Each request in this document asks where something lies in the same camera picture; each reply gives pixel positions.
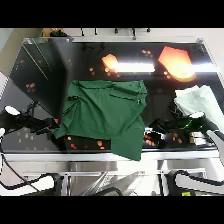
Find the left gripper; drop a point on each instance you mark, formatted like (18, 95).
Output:
(46, 125)

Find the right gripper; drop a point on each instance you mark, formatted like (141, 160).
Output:
(161, 126)

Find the dark green shirt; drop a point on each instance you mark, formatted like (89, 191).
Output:
(106, 113)

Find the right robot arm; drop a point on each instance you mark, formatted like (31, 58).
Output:
(200, 124)

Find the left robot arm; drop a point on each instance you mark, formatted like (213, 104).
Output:
(15, 121)

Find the pale green garment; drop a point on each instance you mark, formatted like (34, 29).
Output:
(203, 100)

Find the silver frame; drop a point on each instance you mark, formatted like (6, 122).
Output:
(100, 156)

